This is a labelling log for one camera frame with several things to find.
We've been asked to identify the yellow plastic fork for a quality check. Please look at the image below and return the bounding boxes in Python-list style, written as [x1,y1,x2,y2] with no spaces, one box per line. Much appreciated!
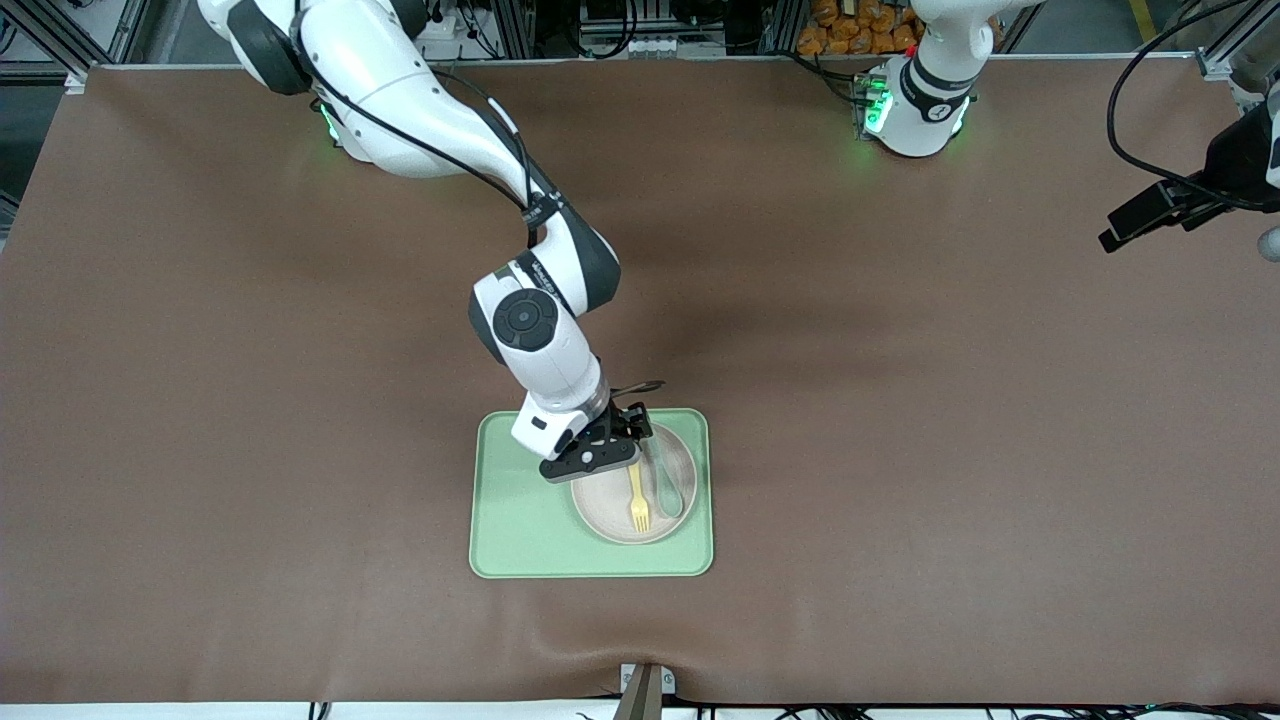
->
[628,460,653,534]

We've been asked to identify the round pale plate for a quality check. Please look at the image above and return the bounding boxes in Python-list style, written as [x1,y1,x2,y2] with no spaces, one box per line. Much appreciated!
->
[570,425,698,547]

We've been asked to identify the green plastic spoon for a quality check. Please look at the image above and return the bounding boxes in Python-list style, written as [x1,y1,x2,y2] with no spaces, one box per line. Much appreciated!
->
[645,440,685,520]

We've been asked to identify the light green rectangular tray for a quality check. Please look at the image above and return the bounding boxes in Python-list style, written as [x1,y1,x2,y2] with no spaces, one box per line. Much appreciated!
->
[469,407,715,580]

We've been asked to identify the brown table mat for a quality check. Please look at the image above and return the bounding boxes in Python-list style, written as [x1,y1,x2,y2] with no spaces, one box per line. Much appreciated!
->
[0,55,1280,706]

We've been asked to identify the orange snack bags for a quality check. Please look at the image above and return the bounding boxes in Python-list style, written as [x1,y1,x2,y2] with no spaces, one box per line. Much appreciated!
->
[797,0,1001,57]

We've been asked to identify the white connector strip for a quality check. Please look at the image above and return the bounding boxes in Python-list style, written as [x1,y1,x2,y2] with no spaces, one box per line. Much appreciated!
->
[622,35,728,59]

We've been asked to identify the white power strip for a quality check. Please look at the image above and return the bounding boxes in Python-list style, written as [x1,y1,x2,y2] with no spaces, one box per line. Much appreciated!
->
[415,12,473,49]

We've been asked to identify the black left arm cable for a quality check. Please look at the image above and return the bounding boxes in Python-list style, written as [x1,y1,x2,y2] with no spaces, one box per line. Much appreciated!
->
[1105,0,1280,213]

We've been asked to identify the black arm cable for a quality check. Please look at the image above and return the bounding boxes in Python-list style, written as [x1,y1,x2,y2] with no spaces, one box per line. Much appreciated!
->
[1105,0,1280,213]
[300,0,666,401]

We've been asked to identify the metal table clamp bracket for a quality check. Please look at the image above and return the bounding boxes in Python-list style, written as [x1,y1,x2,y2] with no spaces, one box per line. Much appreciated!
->
[618,662,677,720]

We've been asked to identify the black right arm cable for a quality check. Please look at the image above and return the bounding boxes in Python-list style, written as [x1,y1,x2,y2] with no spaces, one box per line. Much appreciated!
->
[300,0,666,401]

